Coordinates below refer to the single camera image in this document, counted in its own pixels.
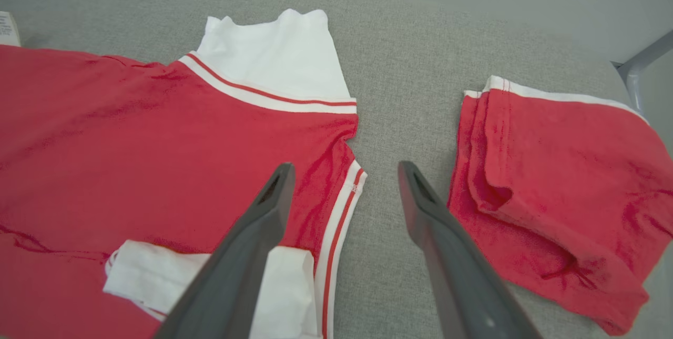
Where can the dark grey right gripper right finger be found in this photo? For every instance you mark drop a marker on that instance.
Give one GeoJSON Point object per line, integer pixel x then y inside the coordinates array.
{"type": "Point", "coordinates": [457, 276]}

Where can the red shorts white trim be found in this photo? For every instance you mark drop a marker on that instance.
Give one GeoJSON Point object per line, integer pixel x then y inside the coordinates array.
{"type": "Point", "coordinates": [568, 192]}

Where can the grey metal tube frame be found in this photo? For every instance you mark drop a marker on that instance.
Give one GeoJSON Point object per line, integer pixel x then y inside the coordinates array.
{"type": "Point", "coordinates": [644, 63]}

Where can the grey fabric sofa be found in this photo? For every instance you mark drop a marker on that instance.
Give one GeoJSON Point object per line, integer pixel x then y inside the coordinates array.
{"type": "Point", "coordinates": [399, 65]}

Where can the red shirt white sleeves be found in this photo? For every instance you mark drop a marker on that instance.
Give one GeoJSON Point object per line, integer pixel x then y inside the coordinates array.
{"type": "Point", "coordinates": [131, 160]}

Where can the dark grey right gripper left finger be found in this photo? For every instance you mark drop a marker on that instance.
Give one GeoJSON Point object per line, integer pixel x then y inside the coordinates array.
{"type": "Point", "coordinates": [242, 265]}

